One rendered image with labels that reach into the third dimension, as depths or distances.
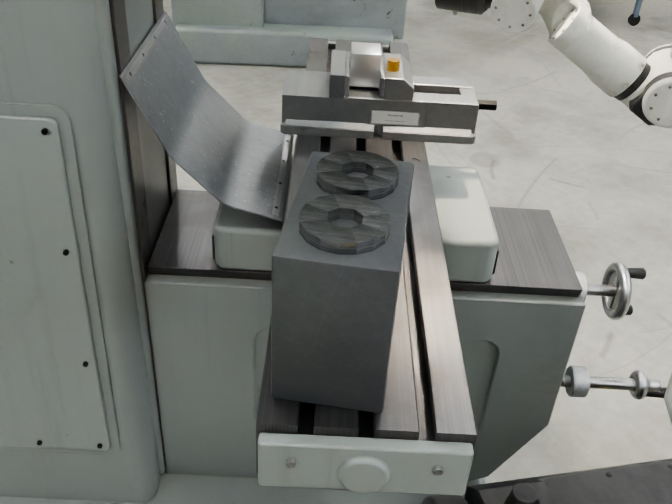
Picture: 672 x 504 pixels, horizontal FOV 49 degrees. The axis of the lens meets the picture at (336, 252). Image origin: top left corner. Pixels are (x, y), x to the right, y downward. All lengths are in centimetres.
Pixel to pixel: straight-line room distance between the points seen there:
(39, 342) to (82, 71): 52
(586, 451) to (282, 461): 144
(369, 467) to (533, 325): 68
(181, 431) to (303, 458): 83
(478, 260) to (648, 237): 186
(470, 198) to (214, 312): 52
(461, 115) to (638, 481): 67
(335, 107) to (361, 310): 67
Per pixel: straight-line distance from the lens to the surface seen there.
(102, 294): 132
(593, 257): 290
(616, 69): 117
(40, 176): 122
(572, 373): 151
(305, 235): 70
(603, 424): 224
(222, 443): 161
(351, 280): 68
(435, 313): 93
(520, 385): 150
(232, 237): 127
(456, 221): 133
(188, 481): 169
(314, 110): 133
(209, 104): 142
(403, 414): 80
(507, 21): 112
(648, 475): 133
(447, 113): 134
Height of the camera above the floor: 153
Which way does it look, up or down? 35 degrees down
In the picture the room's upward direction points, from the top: 4 degrees clockwise
